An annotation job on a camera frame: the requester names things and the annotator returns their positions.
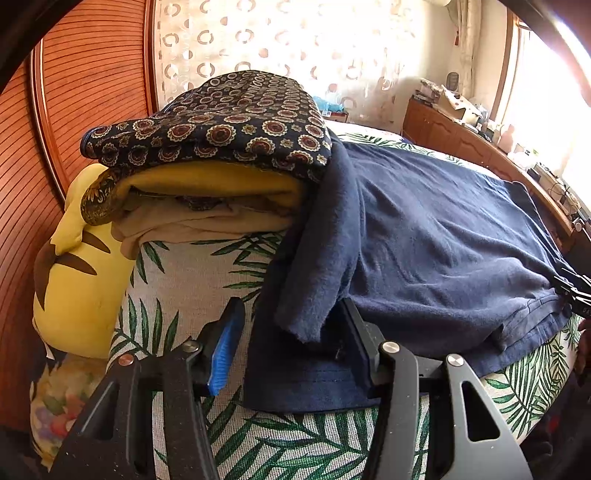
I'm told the beige folded garment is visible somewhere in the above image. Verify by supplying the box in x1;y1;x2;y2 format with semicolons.
111;194;296;259

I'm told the yellow pillow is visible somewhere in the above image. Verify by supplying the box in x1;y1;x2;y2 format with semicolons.
32;164;137;361

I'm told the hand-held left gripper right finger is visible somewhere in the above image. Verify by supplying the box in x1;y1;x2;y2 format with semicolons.
341;298;534;480

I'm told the person's right hand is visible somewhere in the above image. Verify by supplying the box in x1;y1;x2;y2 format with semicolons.
576;318;591;374

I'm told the wooden-framed window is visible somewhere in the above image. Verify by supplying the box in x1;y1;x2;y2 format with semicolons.
492;14;591;185

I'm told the colourful floral cloth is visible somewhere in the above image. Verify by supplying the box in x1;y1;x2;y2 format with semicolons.
28;355;112;469

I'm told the yellow folded garment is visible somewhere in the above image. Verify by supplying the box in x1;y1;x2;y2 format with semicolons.
111;159;305;215

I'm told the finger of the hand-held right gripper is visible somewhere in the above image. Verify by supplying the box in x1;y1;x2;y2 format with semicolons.
551;270;591;291
558;288;591;319

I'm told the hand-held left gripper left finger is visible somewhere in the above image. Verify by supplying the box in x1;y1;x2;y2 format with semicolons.
48;296;246;480

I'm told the open cardboard box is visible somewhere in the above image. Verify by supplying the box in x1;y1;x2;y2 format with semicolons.
434;85;481;123

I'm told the navy printed t-shirt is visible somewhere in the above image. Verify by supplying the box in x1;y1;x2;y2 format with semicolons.
242;136;575;414

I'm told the wooden louvered wardrobe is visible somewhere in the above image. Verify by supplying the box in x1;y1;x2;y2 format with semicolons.
0;0;160;432

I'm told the long wooden cabinet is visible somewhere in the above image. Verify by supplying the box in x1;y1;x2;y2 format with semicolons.
402;99;591;254

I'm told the sunflower-print garment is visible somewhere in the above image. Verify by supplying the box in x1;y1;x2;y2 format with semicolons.
80;168;134;227

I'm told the white window drape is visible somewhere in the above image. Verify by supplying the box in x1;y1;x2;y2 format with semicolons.
450;0;483;88

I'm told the palm-leaf blanket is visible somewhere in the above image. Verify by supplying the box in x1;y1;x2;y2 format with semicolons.
106;122;583;480

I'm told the sheer circle-patterned curtain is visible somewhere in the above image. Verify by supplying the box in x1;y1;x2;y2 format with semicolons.
154;0;428;134

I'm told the blue plastic bag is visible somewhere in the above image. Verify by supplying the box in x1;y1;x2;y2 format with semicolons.
311;95;347;116

